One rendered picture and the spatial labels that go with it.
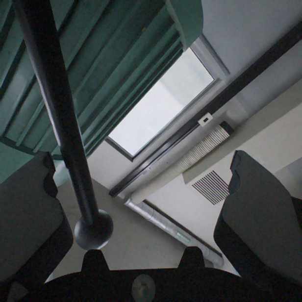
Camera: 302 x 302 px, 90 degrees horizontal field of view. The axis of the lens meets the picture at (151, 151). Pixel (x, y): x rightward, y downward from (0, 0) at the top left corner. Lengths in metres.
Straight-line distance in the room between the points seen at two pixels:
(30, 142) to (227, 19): 1.65
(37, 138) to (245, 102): 1.77
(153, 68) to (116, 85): 0.04
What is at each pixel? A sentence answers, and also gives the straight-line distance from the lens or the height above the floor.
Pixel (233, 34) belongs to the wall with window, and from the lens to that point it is 1.72.
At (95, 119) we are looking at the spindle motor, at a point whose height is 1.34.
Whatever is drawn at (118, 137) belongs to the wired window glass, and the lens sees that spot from 1.82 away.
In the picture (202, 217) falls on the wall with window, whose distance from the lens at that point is 2.62.
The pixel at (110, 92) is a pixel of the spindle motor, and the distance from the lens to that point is 0.17.
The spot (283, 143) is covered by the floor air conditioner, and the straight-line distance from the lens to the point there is 1.84.
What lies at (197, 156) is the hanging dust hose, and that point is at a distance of 1.65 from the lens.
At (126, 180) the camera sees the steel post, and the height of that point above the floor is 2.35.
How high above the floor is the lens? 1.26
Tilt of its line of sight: 20 degrees up
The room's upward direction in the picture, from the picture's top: 132 degrees counter-clockwise
